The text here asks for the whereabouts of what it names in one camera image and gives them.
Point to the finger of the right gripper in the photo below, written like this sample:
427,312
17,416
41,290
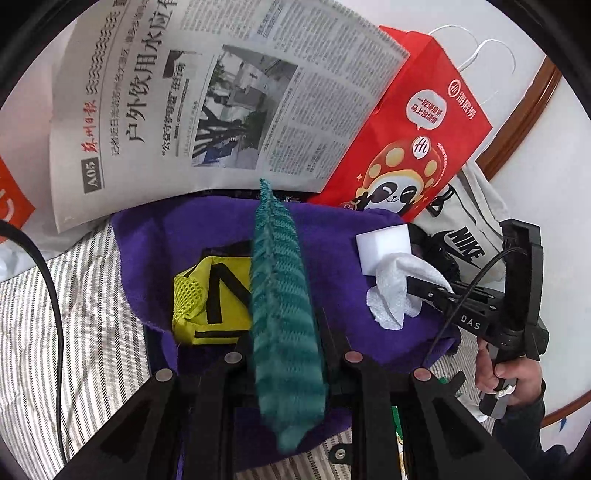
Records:
474,307

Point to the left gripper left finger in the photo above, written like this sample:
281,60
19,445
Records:
174,426

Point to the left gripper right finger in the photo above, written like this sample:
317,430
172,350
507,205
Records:
442,439

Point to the white paper towel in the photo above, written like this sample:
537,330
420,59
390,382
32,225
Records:
389,300

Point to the teal striped cloth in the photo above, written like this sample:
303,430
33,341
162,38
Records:
286,352

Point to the white sponge block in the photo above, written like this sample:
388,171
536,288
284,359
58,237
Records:
376,245

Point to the yellow mesh pouch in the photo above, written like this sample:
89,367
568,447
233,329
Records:
211,301

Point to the green sachet packet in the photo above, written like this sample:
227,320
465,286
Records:
397,419

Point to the person's right hand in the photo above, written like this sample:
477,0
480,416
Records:
527,372

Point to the white Nike waist bag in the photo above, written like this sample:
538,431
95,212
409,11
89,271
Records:
466,219

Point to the red panda paper bag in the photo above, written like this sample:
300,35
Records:
425,128

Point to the purple towel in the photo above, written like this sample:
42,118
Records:
157,241

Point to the white Miniso plastic bag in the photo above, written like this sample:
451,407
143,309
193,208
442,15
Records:
26,199

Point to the folded newspaper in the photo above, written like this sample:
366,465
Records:
156,99

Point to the brown wooden door frame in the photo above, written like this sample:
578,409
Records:
522,120

